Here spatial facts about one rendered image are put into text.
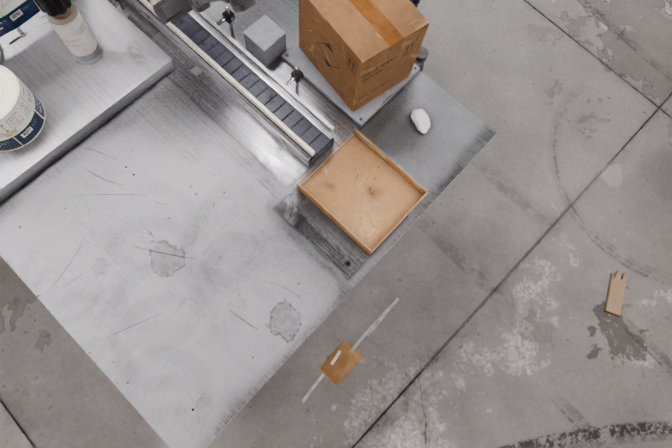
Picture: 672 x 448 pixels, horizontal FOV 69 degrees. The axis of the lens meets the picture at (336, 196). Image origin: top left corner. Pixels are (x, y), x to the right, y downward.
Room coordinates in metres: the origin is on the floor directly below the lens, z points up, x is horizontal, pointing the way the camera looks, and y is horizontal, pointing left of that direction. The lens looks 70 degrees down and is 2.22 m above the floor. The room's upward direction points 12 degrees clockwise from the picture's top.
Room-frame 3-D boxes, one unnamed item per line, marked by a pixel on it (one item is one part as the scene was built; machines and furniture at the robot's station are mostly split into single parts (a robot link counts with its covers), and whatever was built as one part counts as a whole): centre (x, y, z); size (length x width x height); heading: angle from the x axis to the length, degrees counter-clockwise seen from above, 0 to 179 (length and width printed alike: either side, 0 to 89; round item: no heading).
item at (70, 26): (0.78, 0.85, 1.03); 0.09 x 0.09 x 0.30
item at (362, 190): (0.53, -0.07, 0.85); 0.30 x 0.26 x 0.04; 58
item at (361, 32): (0.98, 0.03, 0.99); 0.30 x 0.24 x 0.27; 48
